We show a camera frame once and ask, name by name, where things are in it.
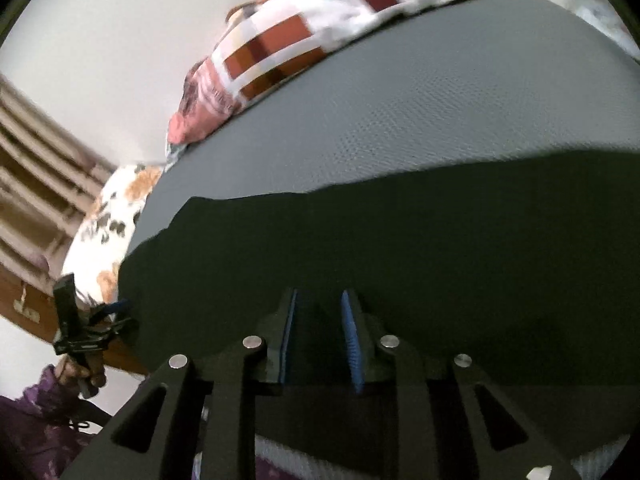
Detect black pants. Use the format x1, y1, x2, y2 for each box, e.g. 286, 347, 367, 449
117, 146, 640, 463

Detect white floral cloth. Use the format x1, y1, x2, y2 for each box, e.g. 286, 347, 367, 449
572, 2, 640, 58

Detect person's left forearm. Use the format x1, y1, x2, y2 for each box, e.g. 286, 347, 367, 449
0, 365, 103, 480

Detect beige slatted wooden panel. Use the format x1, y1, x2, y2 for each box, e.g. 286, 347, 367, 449
0, 75, 117, 286

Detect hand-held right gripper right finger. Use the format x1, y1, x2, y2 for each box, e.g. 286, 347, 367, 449
340, 289, 583, 480

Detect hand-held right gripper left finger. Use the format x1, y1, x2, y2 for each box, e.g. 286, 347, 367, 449
60, 287, 301, 480

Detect checked pink and white pillow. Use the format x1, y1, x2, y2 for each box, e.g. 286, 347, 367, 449
166, 0, 501, 146

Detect person's left hand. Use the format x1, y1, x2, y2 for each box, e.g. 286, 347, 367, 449
54, 354, 108, 392

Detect grey textured mat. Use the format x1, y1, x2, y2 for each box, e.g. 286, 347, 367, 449
127, 0, 640, 261

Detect floral bedsheet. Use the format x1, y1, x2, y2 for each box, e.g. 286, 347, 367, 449
62, 162, 166, 306

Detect black cable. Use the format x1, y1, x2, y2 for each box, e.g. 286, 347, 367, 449
69, 396, 115, 433

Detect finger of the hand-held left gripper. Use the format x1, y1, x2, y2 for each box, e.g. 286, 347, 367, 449
90, 300, 132, 322
102, 316, 138, 347

